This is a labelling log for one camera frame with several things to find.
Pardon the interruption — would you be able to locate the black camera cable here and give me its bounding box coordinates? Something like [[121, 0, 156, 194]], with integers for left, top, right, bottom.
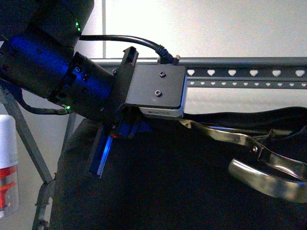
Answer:
[[79, 34, 180, 65]]

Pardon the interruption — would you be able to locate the wooden clothes hanger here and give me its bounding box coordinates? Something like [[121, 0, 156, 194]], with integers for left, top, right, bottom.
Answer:
[[179, 120, 307, 203]]

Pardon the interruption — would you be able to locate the dark metal clothes rack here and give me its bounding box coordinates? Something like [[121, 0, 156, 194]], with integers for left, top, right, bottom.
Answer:
[[0, 57, 307, 230]]

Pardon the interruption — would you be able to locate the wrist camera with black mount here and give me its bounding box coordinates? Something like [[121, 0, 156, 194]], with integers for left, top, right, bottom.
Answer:
[[113, 46, 187, 119]]

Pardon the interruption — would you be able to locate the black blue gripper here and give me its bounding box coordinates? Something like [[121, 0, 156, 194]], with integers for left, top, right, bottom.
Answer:
[[49, 51, 142, 178]]

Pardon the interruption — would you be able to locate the black printed t-shirt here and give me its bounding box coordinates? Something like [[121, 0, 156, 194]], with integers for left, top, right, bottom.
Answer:
[[50, 118, 307, 230]]

